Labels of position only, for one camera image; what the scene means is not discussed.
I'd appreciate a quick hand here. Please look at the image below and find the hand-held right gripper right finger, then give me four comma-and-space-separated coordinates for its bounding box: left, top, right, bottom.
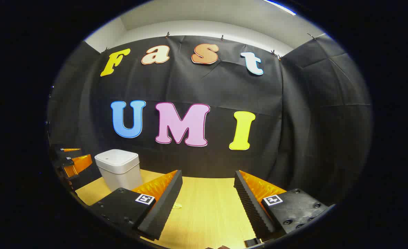
234, 170, 330, 242

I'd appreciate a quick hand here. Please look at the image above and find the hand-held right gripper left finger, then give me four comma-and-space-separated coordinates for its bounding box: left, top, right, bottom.
89, 169, 183, 241

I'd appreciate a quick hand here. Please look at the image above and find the white desktop garbage bin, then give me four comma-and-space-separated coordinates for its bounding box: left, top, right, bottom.
94, 149, 143, 192

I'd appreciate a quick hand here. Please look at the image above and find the wooden desktop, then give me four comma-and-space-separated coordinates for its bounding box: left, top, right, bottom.
74, 169, 270, 249

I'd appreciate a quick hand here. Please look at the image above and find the black backdrop cloth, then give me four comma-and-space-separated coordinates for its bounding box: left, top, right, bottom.
47, 33, 374, 208

